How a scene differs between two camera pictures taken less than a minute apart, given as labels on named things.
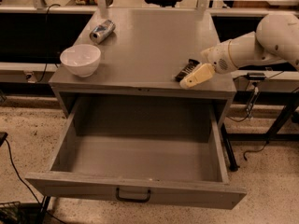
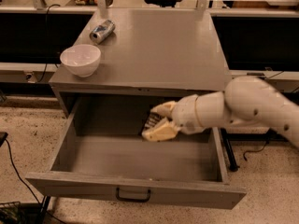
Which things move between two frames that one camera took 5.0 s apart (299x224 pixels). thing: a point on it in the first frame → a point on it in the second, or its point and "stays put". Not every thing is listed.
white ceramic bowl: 80,59 stays put
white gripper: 217,57 → 185,114
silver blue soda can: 103,31 stays put
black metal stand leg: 233,166 stays put
